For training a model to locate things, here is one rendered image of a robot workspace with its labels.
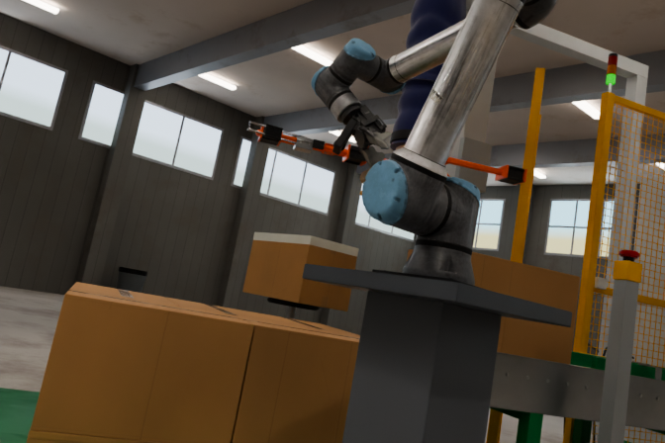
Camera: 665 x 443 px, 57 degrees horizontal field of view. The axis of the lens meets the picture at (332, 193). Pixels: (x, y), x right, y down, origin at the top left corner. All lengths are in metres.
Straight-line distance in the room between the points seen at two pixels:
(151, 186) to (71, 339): 9.31
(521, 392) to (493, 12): 1.41
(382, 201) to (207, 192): 10.40
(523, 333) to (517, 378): 0.26
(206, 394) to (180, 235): 9.52
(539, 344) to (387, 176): 1.35
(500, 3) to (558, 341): 1.57
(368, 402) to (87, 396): 0.89
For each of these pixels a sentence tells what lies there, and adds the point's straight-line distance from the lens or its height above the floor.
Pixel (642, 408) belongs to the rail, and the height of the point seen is 0.48.
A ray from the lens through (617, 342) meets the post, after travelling 2.46.
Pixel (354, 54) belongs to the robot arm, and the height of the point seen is 1.39.
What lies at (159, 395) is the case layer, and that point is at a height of 0.28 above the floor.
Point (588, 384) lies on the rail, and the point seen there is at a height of 0.54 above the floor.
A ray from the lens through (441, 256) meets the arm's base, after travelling 1.58.
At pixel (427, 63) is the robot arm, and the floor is 1.39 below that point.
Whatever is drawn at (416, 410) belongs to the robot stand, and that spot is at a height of 0.46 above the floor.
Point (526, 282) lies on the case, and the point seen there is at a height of 0.88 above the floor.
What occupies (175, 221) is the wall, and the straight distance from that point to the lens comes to 11.50.
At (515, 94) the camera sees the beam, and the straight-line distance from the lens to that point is 8.42.
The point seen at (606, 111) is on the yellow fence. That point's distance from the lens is 3.82.
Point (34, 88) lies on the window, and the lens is 10.71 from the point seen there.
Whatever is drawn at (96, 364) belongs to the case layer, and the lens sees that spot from 2.07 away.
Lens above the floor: 0.66
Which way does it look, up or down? 10 degrees up
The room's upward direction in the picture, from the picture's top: 11 degrees clockwise
